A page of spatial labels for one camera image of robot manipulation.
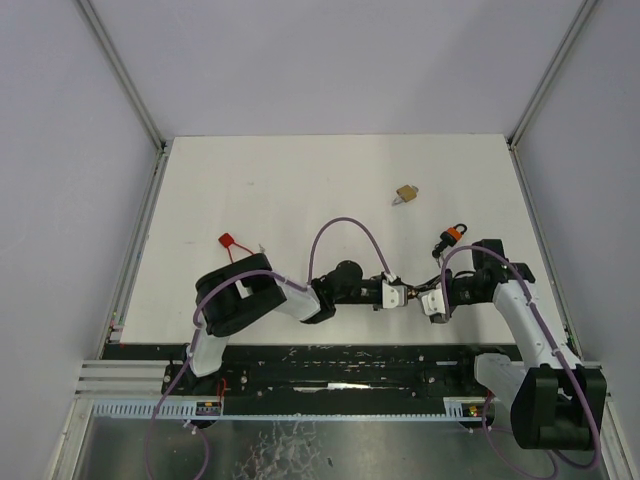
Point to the black-headed keys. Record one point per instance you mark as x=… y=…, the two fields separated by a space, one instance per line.
x=438 y=252

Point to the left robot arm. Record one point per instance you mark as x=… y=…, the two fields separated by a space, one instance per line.
x=232 y=298

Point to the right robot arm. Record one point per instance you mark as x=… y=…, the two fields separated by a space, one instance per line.
x=555 y=402

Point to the white slotted cable duct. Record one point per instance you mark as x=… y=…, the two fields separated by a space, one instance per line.
x=170 y=409

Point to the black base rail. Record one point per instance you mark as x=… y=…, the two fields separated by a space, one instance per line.
x=323 y=380

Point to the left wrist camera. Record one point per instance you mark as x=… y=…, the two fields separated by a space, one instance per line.
x=394 y=292

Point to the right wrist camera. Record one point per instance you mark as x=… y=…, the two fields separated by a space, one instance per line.
x=433 y=306

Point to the brass padlock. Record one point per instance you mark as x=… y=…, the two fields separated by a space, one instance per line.
x=405 y=194

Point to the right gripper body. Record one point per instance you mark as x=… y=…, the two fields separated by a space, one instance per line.
x=454 y=293

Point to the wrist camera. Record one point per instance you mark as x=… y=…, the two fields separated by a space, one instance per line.
x=433 y=306
x=394 y=292

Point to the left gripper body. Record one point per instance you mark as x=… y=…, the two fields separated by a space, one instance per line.
x=379 y=291

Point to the orange black padlock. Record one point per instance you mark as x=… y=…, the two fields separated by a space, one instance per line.
x=451 y=236

